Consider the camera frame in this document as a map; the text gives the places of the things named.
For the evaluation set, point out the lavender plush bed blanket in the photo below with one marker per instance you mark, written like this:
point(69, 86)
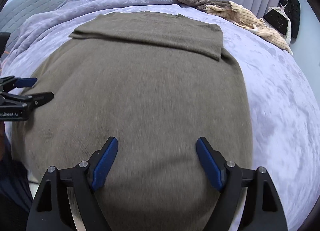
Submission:
point(284, 111)

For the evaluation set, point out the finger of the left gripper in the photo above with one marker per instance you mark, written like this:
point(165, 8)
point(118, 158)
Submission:
point(32, 100)
point(11, 82)

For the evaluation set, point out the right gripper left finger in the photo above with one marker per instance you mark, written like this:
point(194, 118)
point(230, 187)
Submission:
point(51, 209)

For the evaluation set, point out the dark brown fleece garment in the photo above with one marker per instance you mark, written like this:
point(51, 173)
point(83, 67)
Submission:
point(201, 4)

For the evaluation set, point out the cream striped garment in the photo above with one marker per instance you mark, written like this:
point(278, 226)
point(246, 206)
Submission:
point(244, 18)

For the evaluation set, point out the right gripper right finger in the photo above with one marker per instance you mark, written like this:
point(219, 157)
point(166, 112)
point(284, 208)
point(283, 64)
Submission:
point(262, 209)

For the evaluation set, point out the black hanging jacket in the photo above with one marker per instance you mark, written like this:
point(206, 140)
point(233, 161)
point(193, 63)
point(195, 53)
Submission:
point(292, 10)

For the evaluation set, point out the olive brown knit sweater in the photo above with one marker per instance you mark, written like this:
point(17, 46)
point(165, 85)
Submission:
point(157, 82)

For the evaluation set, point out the black sparkly hanging garment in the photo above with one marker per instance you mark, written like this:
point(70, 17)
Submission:
point(277, 19)

